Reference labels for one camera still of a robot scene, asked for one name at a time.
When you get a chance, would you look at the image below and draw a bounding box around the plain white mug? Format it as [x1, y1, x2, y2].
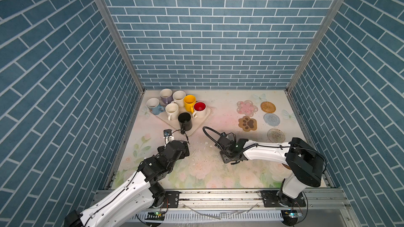
[165, 103, 179, 121]

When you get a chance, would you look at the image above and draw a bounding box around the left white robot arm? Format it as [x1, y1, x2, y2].
[64, 140, 189, 227]

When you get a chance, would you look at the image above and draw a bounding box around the blue mug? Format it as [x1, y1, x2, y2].
[146, 98, 165, 116]

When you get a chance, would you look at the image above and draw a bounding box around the yellow mug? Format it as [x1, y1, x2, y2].
[184, 95, 196, 113]

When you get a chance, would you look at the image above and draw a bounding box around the beige serving tray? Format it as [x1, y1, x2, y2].
[155, 107, 212, 136]

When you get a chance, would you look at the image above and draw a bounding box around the purple mug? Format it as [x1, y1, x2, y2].
[159, 88, 174, 105]

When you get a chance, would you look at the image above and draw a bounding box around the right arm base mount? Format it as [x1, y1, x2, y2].
[260, 190, 307, 208]

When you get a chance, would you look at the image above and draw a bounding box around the brown paw coaster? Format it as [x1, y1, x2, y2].
[238, 116, 257, 132]

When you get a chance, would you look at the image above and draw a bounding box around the blue woven round coaster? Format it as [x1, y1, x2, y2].
[263, 113, 280, 127]

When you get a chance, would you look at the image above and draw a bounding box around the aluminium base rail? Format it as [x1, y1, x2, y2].
[91, 188, 351, 212]

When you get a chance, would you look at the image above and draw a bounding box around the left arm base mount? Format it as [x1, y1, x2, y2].
[152, 191, 180, 209]

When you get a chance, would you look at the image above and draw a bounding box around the pink flower coaster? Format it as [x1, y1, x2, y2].
[236, 100, 258, 117]

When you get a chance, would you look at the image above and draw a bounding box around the black mug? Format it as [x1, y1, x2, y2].
[178, 112, 193, 134]

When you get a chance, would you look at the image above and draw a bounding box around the white speckled mug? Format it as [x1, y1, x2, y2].
[173, 90, 186, 107]

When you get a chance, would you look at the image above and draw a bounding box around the white mug red inside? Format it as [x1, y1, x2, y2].
[192, 102, 207, 118]

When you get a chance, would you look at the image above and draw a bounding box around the woven rattan coaster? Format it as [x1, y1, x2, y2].
[260, 102, 276, 114]

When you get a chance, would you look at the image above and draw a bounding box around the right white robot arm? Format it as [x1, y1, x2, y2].
[215, 134, 325, 205]

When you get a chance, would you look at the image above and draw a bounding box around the multicolour stitched round coaster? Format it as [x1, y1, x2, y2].
[267, 128, 286, 143]

